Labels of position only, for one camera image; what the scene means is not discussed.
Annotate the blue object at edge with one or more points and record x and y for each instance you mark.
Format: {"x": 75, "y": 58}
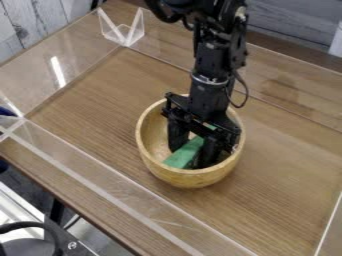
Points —
{"x": 6, "y": 112}

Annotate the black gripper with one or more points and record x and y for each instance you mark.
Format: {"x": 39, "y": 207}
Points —
{"x": 200, "y": 113}

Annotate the grey metal bracket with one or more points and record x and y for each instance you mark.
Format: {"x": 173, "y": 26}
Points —
{"x": 73, "y": 246}

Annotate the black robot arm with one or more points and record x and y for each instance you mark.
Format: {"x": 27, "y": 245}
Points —
{"x": 218, "y": 22}

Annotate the brown wooden bowl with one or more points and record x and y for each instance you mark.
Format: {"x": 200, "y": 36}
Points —
{"x": 152, "y": 138}

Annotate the green rectangular block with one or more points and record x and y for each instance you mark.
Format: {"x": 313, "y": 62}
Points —
{"x": 182, "y": 159}

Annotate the black table leg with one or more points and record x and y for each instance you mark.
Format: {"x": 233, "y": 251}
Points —
{"x": 57, "y": 211}

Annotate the clear acrylic enclosure wall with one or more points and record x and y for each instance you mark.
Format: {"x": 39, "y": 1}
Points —
{"x": 85, "y": 142}

